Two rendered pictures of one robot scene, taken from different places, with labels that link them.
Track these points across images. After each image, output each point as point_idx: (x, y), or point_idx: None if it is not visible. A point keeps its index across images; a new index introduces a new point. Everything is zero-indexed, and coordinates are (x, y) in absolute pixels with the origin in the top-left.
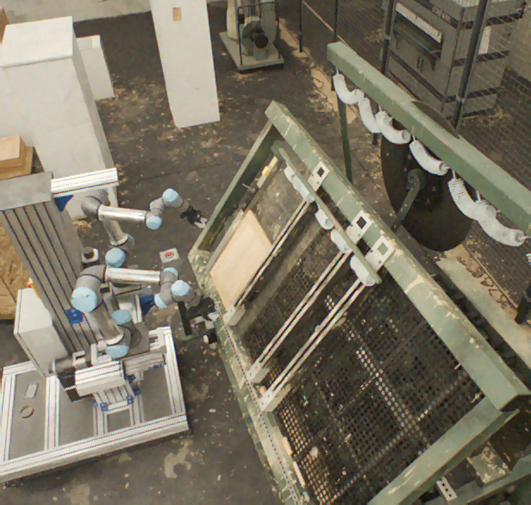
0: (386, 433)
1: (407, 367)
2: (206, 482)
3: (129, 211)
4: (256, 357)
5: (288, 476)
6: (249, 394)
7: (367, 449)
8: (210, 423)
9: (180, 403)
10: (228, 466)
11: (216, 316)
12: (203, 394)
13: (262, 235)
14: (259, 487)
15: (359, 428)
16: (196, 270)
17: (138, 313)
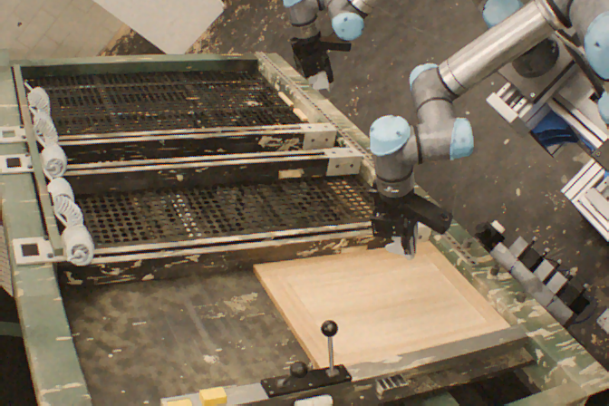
0: (137, 89)
1: (78, 106)
2: (531, 177)
3: (474, 43)
4: (354, 187)
5: (294, 88)
6: (363, 148)
7: (169, 88)
8: (565, 250)
9: (590, 213)
10: (511, 211)
11: (314, 81)
12: (601, 287)
13: (285, 305)
14: (463, 212)
15: (171, 98)
16: (565, 339)
17: (587, 132)
